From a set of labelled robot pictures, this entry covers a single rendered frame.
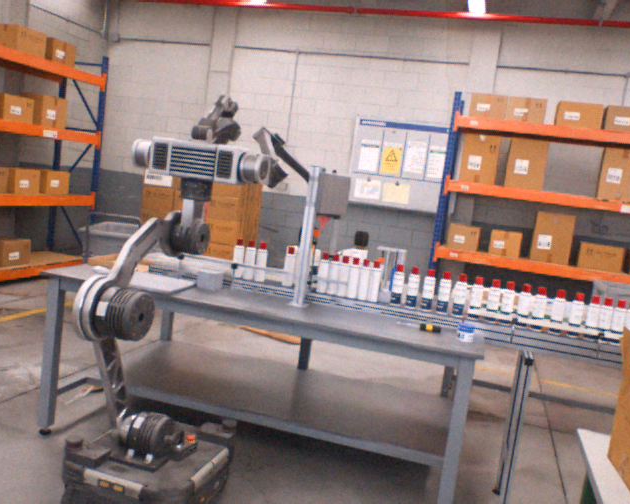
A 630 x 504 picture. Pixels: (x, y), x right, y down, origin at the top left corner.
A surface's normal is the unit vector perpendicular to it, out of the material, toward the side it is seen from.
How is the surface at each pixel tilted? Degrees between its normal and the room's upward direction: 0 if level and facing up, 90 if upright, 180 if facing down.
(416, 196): 90
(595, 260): 90
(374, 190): 89
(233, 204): 90
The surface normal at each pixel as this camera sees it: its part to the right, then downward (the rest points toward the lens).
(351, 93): -0.29, 0.07
